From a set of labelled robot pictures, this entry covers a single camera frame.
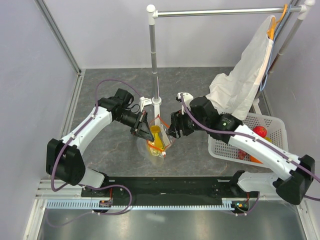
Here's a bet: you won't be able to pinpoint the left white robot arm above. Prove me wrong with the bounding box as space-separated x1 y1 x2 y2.
45 88 154 197

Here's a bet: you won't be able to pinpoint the orange fruit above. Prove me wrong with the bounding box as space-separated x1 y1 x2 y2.
249 155 262 164

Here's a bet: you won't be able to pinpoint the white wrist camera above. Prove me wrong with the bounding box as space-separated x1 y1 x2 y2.
139 96 153 112
176 92 194 105

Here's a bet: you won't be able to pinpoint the white cloth garment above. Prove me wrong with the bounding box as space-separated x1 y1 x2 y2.
206 15 275 120

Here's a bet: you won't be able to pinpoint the red grape bunch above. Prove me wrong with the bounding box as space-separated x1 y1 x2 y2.
238 149 247 160

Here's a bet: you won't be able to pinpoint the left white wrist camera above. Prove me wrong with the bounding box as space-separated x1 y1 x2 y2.
139 96 153 112

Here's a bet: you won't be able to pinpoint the clear orange-zipper zip bag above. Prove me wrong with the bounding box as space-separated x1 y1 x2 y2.
136 114 175 167

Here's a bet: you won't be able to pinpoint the yellow lemon fruit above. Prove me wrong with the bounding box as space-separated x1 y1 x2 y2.
264 136 272 143

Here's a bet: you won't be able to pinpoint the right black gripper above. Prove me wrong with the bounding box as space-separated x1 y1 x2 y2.
166 105 209 139

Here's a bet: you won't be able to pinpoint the blue clothes hanger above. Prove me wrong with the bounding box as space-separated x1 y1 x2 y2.
258 4 292 92

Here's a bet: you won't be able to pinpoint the metal clothes rack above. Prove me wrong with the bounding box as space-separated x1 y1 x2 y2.
146 0 316 117

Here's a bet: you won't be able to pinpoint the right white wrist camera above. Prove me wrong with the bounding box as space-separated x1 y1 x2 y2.
176 92 194 105

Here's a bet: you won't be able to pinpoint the orange clothes hanger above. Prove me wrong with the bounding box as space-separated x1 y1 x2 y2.
266 4 289 40

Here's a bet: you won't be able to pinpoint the white slotted cable duct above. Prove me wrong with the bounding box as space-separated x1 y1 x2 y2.
46 199 236 211

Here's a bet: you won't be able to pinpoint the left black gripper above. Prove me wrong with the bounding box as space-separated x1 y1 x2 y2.
115 110 154 143

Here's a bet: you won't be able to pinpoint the red apple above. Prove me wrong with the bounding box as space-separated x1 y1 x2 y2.
252 126 268 138

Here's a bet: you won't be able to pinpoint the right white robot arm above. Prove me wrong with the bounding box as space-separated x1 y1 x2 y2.
167 92 320 205

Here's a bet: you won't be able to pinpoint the white plastic basket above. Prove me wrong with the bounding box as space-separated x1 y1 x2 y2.
208 113 289 168

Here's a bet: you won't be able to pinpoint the yellow banana bunch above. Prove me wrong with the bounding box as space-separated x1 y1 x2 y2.
147 125 166 158

